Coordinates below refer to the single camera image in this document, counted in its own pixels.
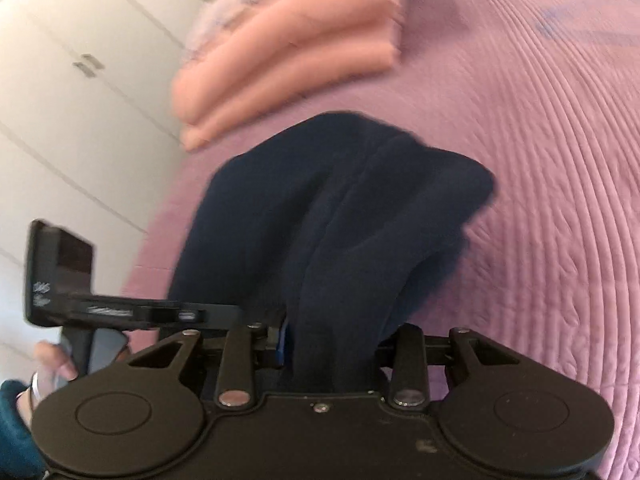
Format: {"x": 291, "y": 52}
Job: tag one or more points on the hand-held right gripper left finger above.
{"x": 283, "y": 347}

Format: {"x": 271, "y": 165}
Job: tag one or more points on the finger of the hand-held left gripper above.
{"x": 210, "y": 316}

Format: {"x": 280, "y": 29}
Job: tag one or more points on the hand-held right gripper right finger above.
{"x": 411, "y": 355}

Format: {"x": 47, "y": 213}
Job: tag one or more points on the navy garment with white stripes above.
{"x": 325, "y": 240}

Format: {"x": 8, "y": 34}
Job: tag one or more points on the person's left forearm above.
{"x": 17, "y": 440}

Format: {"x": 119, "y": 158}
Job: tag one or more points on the person's left hand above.
{"x": 56, "y": 362}

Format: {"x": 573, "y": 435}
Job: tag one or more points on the white wardrobe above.
{"x": 75, "y": 125}

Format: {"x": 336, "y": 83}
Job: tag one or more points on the purple quilted bedspread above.
{"x": 550, "y": 185}

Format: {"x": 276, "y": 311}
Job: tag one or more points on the folded pink blanket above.
{"x": 290, "y": 55}

